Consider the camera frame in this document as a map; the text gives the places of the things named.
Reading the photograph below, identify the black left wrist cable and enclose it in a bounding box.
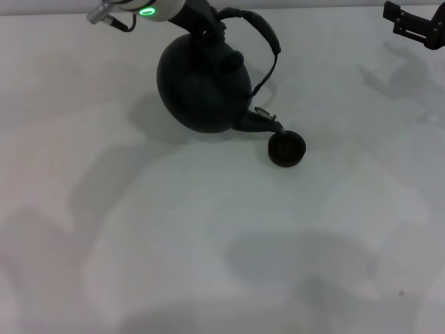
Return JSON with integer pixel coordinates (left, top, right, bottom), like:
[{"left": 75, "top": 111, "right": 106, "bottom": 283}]
[{"left": 86, "top": 2, "right": 137, "bottom": 33}]

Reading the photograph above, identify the black round teapot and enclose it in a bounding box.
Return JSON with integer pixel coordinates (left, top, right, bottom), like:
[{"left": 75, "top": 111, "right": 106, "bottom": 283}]
[{"left": 156, "top": 8, "right": 287, "bottom": 135}]

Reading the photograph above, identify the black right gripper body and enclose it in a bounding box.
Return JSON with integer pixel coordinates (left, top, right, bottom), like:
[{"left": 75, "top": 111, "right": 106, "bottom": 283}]
[{"left": 425, "top": 0, "right": 445, "bottom": 51}]

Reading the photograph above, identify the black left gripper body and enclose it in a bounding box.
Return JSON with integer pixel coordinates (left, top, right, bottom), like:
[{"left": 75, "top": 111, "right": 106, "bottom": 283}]
[{"left": 169, "top": 0, "right": 223, "bottom": 40}]

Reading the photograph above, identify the small black teacup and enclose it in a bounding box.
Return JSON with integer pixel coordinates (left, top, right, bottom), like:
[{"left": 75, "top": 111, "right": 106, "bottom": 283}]
[{"left": 268, "top": 129, "right": 307, "bottom": 168}]

